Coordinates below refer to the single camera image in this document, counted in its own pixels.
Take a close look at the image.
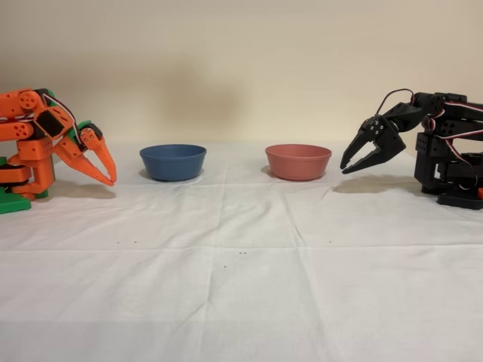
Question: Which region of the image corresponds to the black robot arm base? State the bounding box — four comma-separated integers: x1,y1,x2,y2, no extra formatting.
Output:
437,190,483,210

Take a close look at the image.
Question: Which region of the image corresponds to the green robot arm base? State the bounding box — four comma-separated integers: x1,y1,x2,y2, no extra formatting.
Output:
0,156,57,215

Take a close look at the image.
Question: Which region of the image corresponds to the red bowl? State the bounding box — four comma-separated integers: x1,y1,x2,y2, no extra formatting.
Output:
264,144,333,182

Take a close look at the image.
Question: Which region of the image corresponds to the blue bowl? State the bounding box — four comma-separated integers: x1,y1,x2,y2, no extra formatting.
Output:
139,143,208,183

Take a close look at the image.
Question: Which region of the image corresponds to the white tablecloth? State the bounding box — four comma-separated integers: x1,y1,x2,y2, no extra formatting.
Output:
0,141,483,362

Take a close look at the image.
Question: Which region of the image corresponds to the orange gripper servo cable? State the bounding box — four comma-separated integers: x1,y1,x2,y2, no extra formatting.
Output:
41,92,86,150

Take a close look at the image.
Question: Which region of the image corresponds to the black gripper servo cable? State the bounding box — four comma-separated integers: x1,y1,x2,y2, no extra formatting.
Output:
375,88,416,118

